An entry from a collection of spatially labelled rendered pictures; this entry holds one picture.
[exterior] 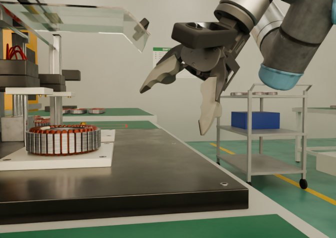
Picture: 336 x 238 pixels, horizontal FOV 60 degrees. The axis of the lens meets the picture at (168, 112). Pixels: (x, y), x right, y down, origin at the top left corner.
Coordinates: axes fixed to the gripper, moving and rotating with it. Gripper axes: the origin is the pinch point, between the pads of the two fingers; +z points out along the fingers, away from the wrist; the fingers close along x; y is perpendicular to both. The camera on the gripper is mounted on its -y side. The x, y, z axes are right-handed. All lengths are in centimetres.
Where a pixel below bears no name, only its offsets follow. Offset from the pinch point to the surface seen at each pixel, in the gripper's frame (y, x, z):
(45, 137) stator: -13.8, 5.6, 11.6
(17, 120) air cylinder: -2.3, 30.2, 20.1
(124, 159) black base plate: -4.1, -0.9, 9.5
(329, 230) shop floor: 192, -34, 15
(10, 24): -8.4, 41.5, 3.3
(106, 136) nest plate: 7.7, 14.7, 12.4
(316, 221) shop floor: 203, -25, 16
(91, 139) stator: -8.5, 3.0, 9.1
